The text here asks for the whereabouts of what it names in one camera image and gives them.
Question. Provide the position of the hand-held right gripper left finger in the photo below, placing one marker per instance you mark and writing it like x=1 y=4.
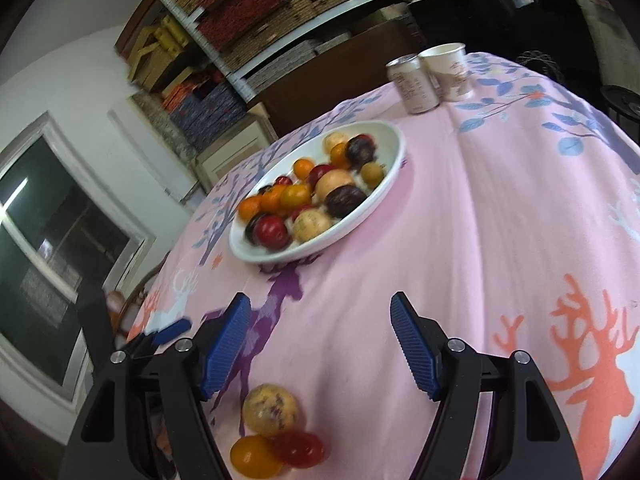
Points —
x=225 y=345

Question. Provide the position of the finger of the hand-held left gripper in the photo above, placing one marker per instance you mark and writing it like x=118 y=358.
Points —
x=170 y=331
x=147 y=352

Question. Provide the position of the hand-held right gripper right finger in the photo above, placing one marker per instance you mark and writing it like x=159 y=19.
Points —
x=415 y=345

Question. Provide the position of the beige round fruit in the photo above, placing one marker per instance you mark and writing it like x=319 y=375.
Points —
x=271 y=408
x=312 y=225
x=335 y=183
x=335 y=140

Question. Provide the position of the yellow-orange citrus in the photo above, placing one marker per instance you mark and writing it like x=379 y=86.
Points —
x=295 y=196
x=255 y=455

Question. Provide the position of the dark red plum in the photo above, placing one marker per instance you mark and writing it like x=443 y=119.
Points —
x=322 y=172
x=271 y=230

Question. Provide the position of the red tomato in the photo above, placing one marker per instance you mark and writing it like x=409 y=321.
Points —
x=284 y=180
x=302 y=210
x=300 y=449

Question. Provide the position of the large orange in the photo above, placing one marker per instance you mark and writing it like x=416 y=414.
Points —
x=248 y=206
x=270 y=200

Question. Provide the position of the dark purple passion fruit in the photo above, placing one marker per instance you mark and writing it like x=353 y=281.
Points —
x=345 y=200
x=361 y=150

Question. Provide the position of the small olive fruit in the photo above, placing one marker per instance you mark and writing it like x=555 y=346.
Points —
x=372 y=172

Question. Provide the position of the small orange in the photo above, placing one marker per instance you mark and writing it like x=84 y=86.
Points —
x=340 y=155
x=303 y=167

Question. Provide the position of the white oval plate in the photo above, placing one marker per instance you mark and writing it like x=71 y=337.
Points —
x=385 y=137

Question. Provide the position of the brown wooden chair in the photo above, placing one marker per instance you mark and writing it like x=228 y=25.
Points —
x=116 y=317

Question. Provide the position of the white framed window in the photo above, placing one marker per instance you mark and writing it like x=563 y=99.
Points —
x=60 y=240

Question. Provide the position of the pink deer print tablecloth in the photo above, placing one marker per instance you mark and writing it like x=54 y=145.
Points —
x=450 y=210

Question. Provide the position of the beige framed picture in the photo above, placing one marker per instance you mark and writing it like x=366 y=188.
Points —
x=232 y=152

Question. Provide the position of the blue floral box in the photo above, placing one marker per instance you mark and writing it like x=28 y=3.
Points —
x=187 y=120
x=225 y=105

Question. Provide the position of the orange patterned box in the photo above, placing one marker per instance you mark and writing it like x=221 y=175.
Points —
x=177 y=95

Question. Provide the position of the pink drink can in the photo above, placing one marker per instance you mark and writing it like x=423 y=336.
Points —
x=412 y=85

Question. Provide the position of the white metal shelf rack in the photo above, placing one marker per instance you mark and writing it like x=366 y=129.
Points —
x=235 y=77

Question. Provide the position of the dark brown wooden board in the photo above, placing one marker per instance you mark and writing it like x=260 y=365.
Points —
x=320 y=95

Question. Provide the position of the white paper cup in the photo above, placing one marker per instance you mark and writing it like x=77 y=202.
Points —
x=450 y=75

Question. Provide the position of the stack of yellow boxes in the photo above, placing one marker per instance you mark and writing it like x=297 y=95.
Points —
x=160 y=45

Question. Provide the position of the black round stool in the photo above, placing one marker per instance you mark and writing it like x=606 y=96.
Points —
x=620 y=105

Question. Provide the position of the stack of woven flat boxes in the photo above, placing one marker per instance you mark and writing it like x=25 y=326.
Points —
x=280 y=25

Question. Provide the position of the black flat screen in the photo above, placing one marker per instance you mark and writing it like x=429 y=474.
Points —
x=500 y=20

